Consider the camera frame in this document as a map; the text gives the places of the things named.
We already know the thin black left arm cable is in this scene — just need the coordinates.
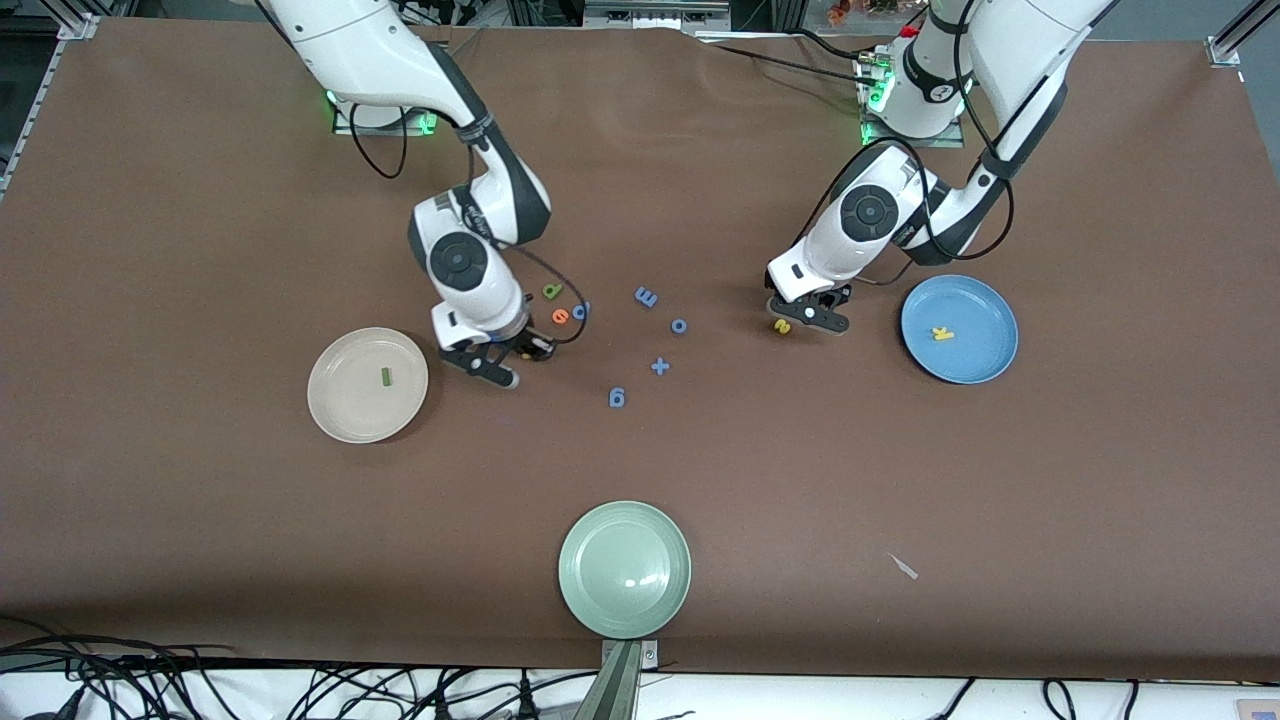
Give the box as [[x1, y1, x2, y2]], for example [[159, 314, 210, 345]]
[[795, 0, 1016, 265]]

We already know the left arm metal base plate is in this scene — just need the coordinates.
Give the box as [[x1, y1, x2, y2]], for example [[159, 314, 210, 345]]
[[858, 50, 966, 149]]

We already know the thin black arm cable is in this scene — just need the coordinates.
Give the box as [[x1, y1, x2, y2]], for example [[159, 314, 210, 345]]
[[795, 0, 1016, 265], [348, 100, 589, 346]]

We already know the brown paper table cover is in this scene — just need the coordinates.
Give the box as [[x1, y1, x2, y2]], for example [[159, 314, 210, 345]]
[[0, 18, 1280, 684]]

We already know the black base power cable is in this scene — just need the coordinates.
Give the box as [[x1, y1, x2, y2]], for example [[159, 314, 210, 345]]
[[785, 30, 866, 63], [712, 42, 869, 83]]

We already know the grey metal bracket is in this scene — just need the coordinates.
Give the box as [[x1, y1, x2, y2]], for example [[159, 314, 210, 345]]
[[583, 0, 733, 31]]

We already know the black metal frame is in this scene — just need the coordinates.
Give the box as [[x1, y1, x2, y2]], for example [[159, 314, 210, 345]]
[[505, 0, 586, 29]]

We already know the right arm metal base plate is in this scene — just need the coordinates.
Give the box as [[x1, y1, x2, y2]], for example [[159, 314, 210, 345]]
[[333, 90, 441, 136]]

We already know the green round plate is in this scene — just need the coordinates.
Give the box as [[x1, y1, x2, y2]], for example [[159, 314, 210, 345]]
[[558, 500, 693, 640]]

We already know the grey camera mount pole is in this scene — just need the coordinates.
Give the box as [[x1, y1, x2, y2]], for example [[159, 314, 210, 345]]
[[572, 640, 661, 720]]

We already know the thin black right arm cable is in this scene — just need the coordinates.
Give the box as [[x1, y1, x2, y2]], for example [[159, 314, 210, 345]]
[[348, 100, 589, 346]]

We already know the beige round plate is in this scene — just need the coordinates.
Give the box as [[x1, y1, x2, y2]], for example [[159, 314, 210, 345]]
[[307, 327, 430, 444]]

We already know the blue round plate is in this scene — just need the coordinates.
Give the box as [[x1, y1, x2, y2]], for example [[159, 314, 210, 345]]
[[900, 274, 1020, 385]]

